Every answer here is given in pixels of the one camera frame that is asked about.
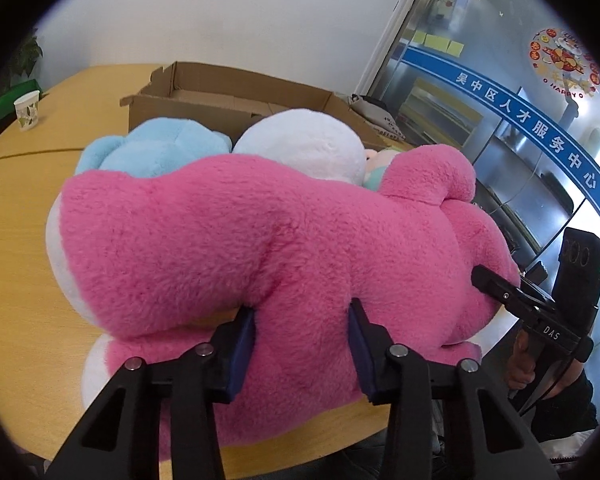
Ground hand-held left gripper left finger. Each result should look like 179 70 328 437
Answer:
45 306 257 480

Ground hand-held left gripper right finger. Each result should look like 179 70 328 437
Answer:
349 298 558 480

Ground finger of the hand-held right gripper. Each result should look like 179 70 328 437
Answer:
523 260 549 292
471 264 556 312

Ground pink plush toy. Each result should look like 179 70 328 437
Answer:
47 144 522 447

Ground cardboard box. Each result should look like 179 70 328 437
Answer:
120 61 416 153

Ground person's right forearm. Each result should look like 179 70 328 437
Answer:
527 367 599 435

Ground person's right hand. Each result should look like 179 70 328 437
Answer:
506 334 537 393

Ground small pink green doll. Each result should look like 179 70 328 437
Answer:
362 147 406 192

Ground blue banner strip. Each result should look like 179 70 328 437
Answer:
402 42 600 216

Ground beige tote bag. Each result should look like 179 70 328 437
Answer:
349 92 406 142

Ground round festive window sticker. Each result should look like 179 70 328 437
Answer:
530 27 600 98

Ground white plush toy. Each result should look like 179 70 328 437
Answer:
232 109 367 186

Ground light blue plush toy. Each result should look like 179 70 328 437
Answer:
75 117 232 178

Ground cartoon poster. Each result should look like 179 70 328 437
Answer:
427 0 468 31

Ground patterned paper cup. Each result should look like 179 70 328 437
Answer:
13 90 41 132

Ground green potted plant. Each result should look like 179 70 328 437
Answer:
10 35 43 86

